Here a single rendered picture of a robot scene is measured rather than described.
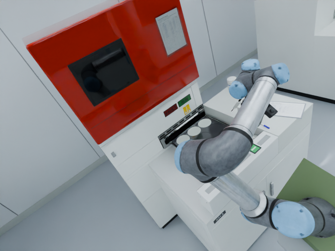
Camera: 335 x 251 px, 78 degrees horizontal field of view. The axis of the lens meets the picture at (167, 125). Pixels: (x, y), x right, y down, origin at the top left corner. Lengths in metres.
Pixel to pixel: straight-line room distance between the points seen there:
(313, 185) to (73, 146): 2.60
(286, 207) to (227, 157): 0.37
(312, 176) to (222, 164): 0.57
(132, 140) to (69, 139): 1.63
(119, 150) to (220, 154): 0.92
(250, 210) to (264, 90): 0.46
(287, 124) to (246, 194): 0.66
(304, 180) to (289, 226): 0.28
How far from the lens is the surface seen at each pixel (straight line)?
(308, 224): 0.89
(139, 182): 1.63
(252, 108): 0.70
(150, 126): 1.44
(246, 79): 0.89
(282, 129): 1.37
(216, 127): 1.52
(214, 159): 0.59
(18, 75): 2.66
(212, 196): 1.10
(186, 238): 2.12
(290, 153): 1.57
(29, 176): 3.11
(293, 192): 1.13
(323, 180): 1.08
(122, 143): 1.39
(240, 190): 0.83
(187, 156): 0.66
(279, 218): 0.91
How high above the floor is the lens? 1.89
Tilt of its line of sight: 36 degrees down
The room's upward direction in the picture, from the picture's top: 23 degrees counter-clockwise
